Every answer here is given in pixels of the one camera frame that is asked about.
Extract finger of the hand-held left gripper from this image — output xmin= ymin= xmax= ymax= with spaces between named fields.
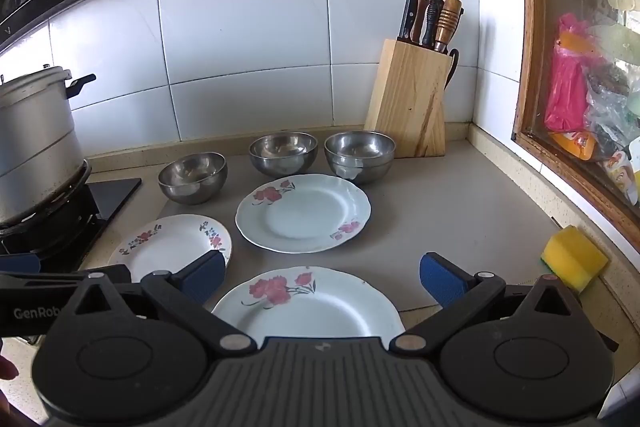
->
xmin=0 ymin=263 xmax=132 ymax=292
xmin=0 ymin=253 xmax=42 ymax=276

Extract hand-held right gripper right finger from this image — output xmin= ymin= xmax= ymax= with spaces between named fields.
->
xmin=390 ymin=252 xmax=584 ymax=353

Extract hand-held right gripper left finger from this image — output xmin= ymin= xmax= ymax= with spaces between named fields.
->
xmin=54 ymin=249 xmax=257 ymax=354

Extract large red flower plate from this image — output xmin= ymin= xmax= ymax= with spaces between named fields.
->
xmin=211 ymin=266 xmax=406 ymax=342
xmin=235 ymin=174 xmax=373 ymax=254

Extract person's left hand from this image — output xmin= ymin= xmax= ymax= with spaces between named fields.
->
xmin=0 ymin=353 xmax=26 ymax=427

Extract small floral plate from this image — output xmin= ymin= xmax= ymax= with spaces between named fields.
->
xmin=107 ymin=214 xmax=233 ymax=284

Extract stainless steel bowl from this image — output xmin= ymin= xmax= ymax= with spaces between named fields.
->
xmin=324 ymin=131 xmax=397 ymax=186
xmin=158 ymin=152 xmax=229 ymax=206
xmin=249 ymin=132 xmax=319 ymax=179

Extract black gas stove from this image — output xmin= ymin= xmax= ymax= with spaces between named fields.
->
xmin=0 ymin=159 xmax=143 ymax=271

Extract aluminium steamer pot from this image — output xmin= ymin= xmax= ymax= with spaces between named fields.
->
xmin=0 ymin=66 xmax=97 ymax=225

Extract yellow sponge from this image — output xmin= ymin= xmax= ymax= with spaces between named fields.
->
xmin=540 ymin=225 xmax=610 ymax=294

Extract wooden knife block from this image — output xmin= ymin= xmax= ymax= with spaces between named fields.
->
xmin=364 ymin=38 xmax=451 ymax=158

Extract orange packet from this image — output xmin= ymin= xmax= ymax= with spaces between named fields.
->
xmin=547 ymin=129 xmax=602 ymax=164

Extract clear plastic bag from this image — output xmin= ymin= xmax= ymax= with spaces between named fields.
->
xmin=582 ymin=62 xmax=640 ymax=158

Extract black handle scissors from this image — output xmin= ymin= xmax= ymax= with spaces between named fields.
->
xmin=444 ymin=48 xmax=460 ymax=88

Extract wooden window frame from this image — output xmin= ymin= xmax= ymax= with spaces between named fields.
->
xmin=511 ymin=0 xmax=640 ymax=253

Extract black ribbed handle tool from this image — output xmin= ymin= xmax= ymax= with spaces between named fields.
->
xmin=421 ymin=0 xmax=445 ymax=48

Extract brown handle knife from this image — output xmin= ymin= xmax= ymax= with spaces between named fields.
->
xmin=411 ymin=0 xmax=432 ymax=45

